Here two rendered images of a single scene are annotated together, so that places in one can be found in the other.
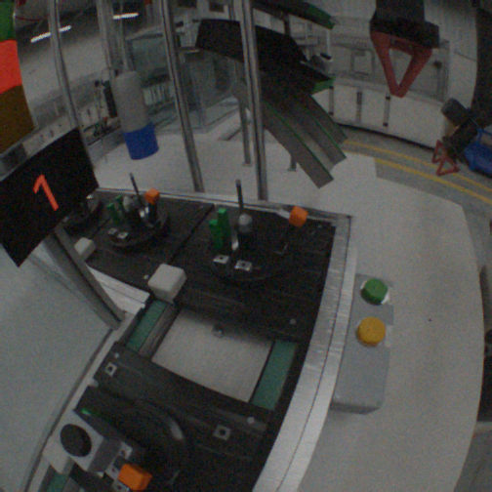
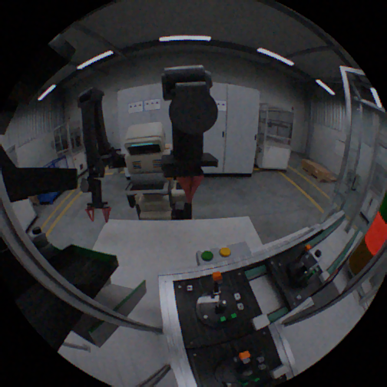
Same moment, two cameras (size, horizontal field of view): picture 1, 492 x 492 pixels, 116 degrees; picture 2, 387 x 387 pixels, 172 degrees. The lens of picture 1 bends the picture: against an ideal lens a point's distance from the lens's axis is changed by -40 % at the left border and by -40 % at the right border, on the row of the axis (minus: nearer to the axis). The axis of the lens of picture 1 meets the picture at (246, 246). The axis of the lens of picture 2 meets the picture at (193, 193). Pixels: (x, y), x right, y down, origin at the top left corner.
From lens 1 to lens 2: 0.42 m
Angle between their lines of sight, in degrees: 91
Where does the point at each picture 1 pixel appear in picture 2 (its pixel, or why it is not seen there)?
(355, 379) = (242, 250)
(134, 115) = not seen: outside the picture
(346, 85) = not seen: outside the picture
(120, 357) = (293, 302)
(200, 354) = (262, 299)
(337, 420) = not seen: hidden behind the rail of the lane
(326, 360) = (242, 259)
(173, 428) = (291, 269)
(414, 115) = (18, 213)
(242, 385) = (260, 280)
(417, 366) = (212, 243)
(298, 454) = (268, 250)
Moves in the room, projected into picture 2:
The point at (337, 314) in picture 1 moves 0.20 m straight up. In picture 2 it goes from (224, 264) to (237, 225)
